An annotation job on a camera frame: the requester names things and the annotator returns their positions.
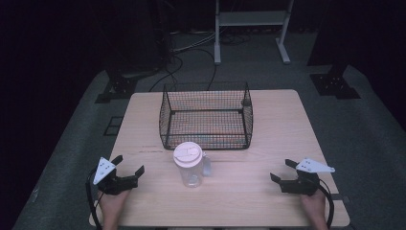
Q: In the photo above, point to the person's left hand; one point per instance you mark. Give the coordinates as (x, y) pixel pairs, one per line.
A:
(112, 207)

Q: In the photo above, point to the person's right hand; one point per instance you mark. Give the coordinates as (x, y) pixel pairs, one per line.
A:
(314, 207)

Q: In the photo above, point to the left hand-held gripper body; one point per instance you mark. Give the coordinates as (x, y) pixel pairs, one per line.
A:
(110, 182)

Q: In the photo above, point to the black stand base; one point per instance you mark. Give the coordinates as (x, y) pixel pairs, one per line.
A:
(334, 83)
(116, 87)

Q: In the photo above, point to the black floor outlet frame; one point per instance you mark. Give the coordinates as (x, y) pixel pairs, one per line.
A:
(113, 126)

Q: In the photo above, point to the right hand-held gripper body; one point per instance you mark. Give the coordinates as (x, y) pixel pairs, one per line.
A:
(303, 179)

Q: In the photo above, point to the clear plastic cup white lid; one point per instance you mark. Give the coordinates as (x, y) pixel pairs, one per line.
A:
(190, 164)

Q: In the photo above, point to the white metal table frame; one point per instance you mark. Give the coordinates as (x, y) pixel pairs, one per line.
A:
(220, 19)

